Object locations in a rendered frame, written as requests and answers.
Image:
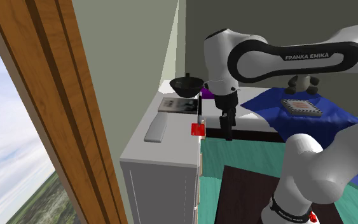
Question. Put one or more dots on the dark brown robot stand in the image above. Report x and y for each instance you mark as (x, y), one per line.
(243, 198)

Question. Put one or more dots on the purple object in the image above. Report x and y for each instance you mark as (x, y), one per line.
(206, 94)

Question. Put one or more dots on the dark grey plush toy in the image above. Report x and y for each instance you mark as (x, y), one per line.
(302, 84)

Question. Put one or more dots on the black bowl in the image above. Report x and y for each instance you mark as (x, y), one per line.
(185, 85)

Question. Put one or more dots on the blue blanket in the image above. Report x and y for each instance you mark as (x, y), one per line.
(305, 127)

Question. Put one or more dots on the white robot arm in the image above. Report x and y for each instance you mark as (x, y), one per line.
(315, 173)

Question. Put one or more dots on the white bed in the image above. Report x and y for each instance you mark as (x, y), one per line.
(250, 119)

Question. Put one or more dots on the grey checkered flat box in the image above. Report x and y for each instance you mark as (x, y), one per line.
(301, 107)

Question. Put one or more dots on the white chest of drawers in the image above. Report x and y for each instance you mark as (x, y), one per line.
(172, 145)

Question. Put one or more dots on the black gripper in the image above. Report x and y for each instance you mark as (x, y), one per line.
(226, 100)

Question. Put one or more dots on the window with brown wooden frame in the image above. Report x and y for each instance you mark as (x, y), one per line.
(51, 93)

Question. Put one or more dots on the grey remote control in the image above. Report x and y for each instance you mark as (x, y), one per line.
(156, 128)

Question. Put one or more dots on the grey book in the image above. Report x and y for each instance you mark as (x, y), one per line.
(177, 105)

